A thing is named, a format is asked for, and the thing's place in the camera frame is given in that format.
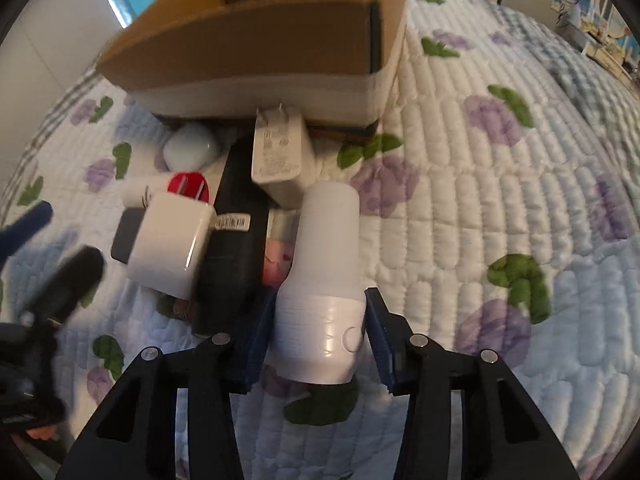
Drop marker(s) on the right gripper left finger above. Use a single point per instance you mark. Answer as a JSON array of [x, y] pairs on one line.
[[132, 433]]

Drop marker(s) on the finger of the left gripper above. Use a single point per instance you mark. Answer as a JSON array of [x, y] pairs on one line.
[[17, 234], [56, 300]]

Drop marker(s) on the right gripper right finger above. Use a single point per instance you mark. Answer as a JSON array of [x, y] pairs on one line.
[[503, 434]]

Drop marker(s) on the dark grey small device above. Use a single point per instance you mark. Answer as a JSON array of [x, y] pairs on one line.
[[126, 234]]

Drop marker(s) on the white cube charger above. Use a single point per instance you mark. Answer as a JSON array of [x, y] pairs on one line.
[[170, 244]]

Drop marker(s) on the white tube with red cap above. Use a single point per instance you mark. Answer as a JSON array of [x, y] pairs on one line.
[[138, 192]]

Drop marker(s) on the black rectangular box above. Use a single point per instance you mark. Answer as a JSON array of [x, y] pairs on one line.
[[230, 280]]

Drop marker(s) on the white cylindrical bottle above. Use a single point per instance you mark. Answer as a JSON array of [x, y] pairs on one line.
[[318, 324]]

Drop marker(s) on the white power adapter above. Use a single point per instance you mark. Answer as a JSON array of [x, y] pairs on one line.
[[283, 163]]

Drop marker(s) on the white earbuds case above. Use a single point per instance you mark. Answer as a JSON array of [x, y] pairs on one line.
[[191, 148]]

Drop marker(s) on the floral quilted bedspread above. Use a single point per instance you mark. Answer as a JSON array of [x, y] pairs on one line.
[[492, 217]]

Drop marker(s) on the grey checkered blanket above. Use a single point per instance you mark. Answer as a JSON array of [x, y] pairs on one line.
[[610, 109]]

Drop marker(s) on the cardboard box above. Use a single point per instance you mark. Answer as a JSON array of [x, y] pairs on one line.
[[333, 60]]

